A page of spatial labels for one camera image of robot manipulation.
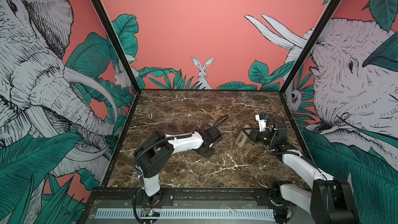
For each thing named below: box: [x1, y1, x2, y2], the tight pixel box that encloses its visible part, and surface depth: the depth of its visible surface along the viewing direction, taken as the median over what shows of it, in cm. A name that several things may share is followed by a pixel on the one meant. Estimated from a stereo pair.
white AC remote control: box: [234, 124, 252, 148], surface depth 85 cm
